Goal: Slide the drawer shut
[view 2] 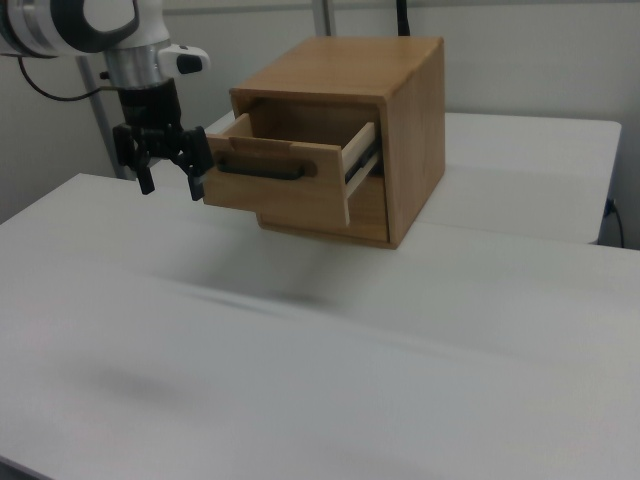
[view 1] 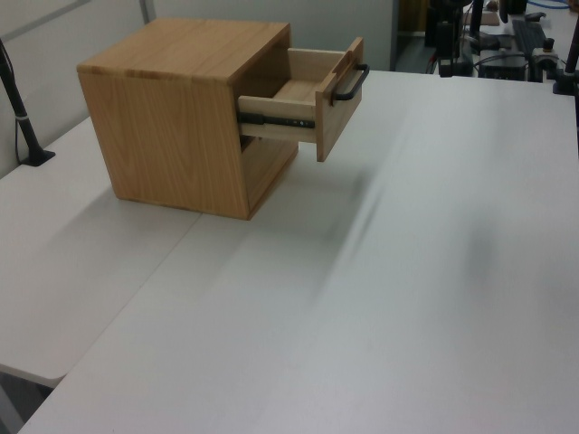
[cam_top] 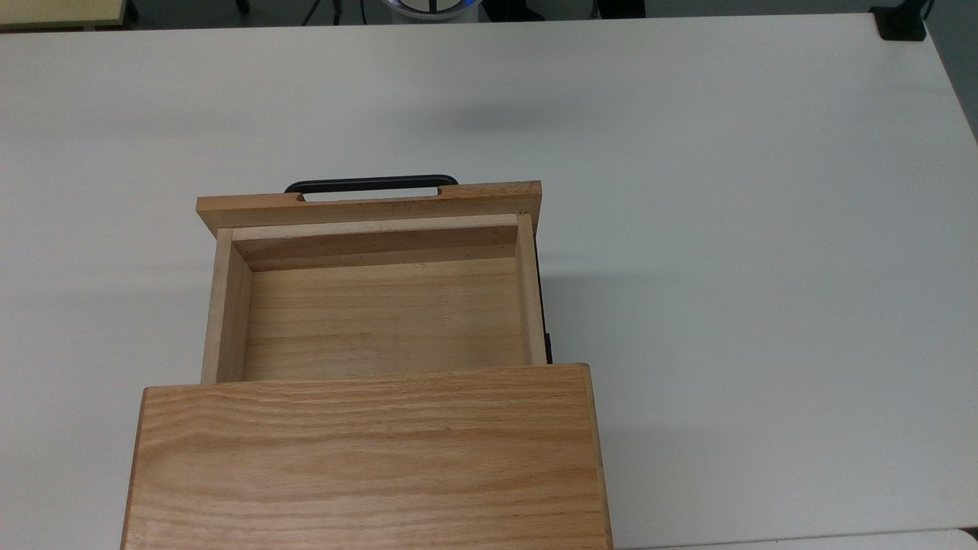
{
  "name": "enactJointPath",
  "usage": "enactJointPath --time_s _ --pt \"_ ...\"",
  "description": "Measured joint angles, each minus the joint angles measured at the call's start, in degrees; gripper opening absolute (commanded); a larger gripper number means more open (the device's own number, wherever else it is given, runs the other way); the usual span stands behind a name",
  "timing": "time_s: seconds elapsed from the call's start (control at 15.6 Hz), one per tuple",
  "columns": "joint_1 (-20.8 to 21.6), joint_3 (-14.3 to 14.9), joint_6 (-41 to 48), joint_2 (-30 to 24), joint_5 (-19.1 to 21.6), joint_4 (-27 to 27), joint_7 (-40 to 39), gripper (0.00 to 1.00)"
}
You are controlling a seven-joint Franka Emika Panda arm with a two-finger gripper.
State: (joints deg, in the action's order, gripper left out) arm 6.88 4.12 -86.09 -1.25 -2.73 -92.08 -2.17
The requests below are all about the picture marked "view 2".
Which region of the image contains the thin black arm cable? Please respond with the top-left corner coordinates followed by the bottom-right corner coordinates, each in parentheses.
top-left (16, 53), bottom-right (122, 102)

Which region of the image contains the wooden drawer with short handle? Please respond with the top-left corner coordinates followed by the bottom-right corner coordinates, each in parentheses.
top-left (255, 173), bottom-right (391, 245)

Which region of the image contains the black metal drawer slide rail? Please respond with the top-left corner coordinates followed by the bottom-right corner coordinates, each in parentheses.
top-left (343, 133), bottom-right (382, 184)

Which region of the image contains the black cable at table end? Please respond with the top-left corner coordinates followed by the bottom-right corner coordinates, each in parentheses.
top-left (604, 197), bottom-right (627, 249)

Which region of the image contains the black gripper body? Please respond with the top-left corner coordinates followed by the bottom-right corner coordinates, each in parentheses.
top-left (117, 78), bottom-right (183, 134)

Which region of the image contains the wooden drawer cabinet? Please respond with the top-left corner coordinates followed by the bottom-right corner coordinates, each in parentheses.
top-left (229, 35), bottom-right (447, 250)

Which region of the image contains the long black drawer handle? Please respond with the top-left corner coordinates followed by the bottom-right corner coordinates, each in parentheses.
top-left (213, 151), bottom-right (318, 183)

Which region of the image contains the grey aluminium frame post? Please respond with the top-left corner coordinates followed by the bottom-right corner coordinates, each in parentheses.
top-left (311, 0), bottom-right (337, 38)
top-left (74, 53), bottom-right (127, 182)

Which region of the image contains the black pole behind cabinet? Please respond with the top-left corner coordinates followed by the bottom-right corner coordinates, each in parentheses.
top-left (395, 0), bottom-right (414, 38)

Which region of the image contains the wooden drawer with long handle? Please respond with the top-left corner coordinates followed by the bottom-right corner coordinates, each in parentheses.
top-left (204, 110), bottom-right (384, 228)

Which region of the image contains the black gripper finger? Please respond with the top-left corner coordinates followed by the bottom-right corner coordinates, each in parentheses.
top-left (112, 123), bottom-right (157, 197)
top-left (164, 124), bottom-right (213, 203)

